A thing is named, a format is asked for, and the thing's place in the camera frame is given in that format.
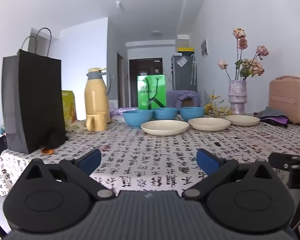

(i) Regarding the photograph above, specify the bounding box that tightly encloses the dark brown door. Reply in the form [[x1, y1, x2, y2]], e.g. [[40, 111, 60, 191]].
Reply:
[[129, 59, 163, 107]]

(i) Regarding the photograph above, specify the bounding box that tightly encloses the black paper bag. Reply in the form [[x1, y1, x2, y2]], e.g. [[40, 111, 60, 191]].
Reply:
[[2, 27, 69, 155]]

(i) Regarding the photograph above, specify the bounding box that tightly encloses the white glove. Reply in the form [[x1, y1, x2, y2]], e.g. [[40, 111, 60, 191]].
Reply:
[[65, 120, 87, 132]]

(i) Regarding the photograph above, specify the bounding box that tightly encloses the calligraphy print tablecloth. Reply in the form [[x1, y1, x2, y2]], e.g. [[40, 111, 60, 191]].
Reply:
[[0, 114, 300, 198]]

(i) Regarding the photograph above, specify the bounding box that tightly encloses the grey wall panel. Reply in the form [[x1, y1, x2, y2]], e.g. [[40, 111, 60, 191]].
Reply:
[[201, 38, 209, 58]]

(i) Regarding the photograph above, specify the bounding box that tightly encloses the yellow mug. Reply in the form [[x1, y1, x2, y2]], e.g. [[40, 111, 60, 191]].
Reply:
[[86, 114, 107, 132]]

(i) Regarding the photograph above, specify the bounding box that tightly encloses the dark grey purple cloth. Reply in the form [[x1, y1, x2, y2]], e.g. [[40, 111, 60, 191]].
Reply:
[[254, 106, 289, 128]]

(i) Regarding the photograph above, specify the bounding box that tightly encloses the yellow green box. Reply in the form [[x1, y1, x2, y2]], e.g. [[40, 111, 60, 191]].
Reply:
[[62, 90, 77, 127]]

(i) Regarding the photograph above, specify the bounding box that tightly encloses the pink suitcase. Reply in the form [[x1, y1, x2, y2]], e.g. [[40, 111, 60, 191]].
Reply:
[[269, 76, 300, 125]]

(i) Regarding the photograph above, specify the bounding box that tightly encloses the yellow thermos jug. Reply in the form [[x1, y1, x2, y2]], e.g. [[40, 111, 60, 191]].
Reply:
[[84, 67, 111, 123]]

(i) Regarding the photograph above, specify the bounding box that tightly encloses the purple tissue pack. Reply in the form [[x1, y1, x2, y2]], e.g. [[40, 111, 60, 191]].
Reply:
[[118, 107, 140, 114]]

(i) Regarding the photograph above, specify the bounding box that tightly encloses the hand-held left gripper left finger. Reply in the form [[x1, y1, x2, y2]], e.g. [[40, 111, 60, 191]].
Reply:
[[14, 149, 116, 201]]

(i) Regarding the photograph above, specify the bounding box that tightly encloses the yellow flower branch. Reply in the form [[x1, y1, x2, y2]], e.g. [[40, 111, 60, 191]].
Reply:
[[204, 94, 232, 118]]

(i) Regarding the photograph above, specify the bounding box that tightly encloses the cream plate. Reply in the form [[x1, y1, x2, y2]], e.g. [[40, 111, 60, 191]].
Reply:
[[225, 115, 261, 126], [188, 117, 231, 131], [141, 120, 190, 136]]

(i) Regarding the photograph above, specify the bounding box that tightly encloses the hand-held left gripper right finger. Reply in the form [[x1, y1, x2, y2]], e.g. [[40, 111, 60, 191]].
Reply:
[[182, 148, 287, 201]]

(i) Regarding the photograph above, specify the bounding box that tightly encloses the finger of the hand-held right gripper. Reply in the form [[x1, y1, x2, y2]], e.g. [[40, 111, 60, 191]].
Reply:
[[268, 152, 300, 189]]

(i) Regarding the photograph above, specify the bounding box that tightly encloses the grey fridge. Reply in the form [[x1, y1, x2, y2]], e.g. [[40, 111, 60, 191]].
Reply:
[[171, 54, 197, 92]]

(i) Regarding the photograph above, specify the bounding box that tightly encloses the black cloth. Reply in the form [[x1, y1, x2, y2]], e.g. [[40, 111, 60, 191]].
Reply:
[[41, 127, 69, 149]]

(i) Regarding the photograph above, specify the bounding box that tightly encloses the green paper bag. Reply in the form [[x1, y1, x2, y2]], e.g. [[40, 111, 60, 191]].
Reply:
[[137, 75, 167, 110]]

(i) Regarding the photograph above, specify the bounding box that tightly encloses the purple covered chair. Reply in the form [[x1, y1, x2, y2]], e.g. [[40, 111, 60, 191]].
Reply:
[[166, 90, 200, 108]]

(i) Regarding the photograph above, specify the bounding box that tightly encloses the blue bowl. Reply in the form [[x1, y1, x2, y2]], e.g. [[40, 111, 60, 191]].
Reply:
[[152, 108, 178, 120], [179, 107, 205, 122], [122, 110, 153, 127]]

